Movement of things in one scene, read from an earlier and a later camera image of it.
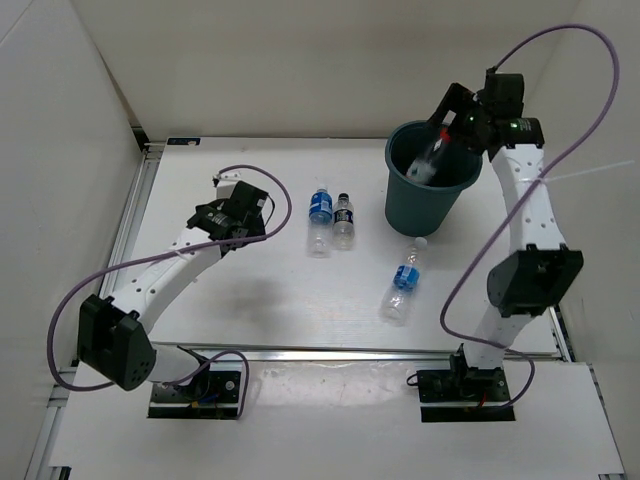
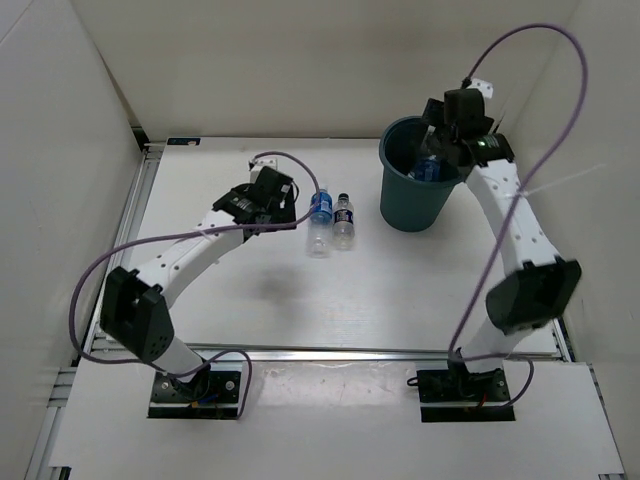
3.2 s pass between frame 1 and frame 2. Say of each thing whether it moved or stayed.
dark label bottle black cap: stayed
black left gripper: moved
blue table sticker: stayed
